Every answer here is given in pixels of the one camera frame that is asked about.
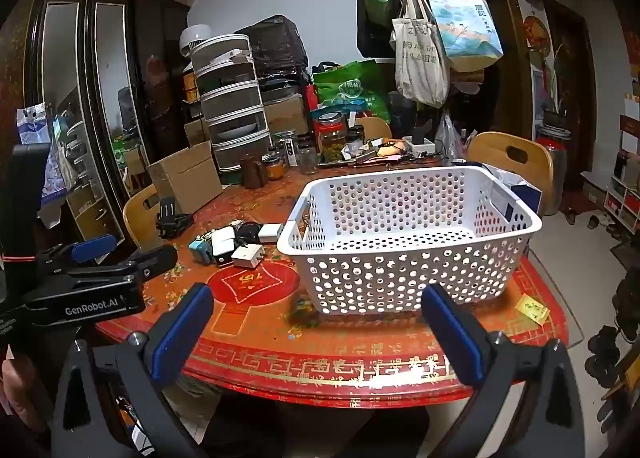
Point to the blue green printed tote bag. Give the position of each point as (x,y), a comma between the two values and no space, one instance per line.
(462,32)

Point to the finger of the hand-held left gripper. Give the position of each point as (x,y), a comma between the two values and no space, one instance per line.
(92,245)
(150,260)

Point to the black phone clamp holder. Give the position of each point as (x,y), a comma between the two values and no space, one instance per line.
(170,220)

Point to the clear glass jar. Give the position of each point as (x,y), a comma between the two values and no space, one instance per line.
(308,157)

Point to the orange filled small jar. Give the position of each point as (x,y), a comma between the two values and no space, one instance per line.
(272,168)

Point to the white round fan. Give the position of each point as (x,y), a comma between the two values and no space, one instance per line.
(196,37)

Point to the open cardboard box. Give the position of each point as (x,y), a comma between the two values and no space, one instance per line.
(185,180)

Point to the dark wooden mirrored wardrobe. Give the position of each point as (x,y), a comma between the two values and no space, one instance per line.
(90,102)

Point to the white cube USB charger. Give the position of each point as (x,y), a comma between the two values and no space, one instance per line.
(223,240)

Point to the clear plastic bag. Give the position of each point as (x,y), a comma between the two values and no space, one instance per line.
(447,135)

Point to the black plastic wrapped box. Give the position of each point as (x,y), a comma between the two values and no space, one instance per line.
(277,45)

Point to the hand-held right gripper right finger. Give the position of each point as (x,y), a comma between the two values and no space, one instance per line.
(452,333)

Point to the taped cardboard box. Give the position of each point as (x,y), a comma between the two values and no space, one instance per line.
(286,112)

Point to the red lid glass jar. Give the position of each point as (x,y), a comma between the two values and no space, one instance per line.
(331,135)

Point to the beige canvas tote bag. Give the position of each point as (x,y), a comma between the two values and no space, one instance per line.
(417,57)

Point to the white pronged plug charger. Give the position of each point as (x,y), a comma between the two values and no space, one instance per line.
(248,255)

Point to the person's left hand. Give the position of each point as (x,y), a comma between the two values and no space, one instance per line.
(17,388)

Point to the white shoe rack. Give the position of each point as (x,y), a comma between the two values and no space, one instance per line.
(622,188)

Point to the small yellow card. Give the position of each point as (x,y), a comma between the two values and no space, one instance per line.
(533,310)

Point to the small black charger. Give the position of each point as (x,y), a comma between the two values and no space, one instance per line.
(223,261)

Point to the white power adapter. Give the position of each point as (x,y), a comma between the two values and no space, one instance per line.
(270,233)

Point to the white power strip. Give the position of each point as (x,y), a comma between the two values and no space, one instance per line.
(420,143)

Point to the green shopping bag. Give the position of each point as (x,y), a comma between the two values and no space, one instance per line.
(352,90)

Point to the blue white paper bag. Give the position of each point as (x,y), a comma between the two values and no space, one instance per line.
(520,193)

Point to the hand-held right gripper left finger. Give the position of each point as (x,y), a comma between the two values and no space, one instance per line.
(182,333)

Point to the white stacked drawer unit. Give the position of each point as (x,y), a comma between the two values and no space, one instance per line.
(230,97)

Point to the white perforated plastic basket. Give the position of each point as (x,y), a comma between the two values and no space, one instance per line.
(410,238)

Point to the wooden chair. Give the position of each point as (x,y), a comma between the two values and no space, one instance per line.
(142,220)
(372,127)
(515,162)

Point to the teal USB charger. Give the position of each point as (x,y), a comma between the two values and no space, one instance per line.
(200,249)

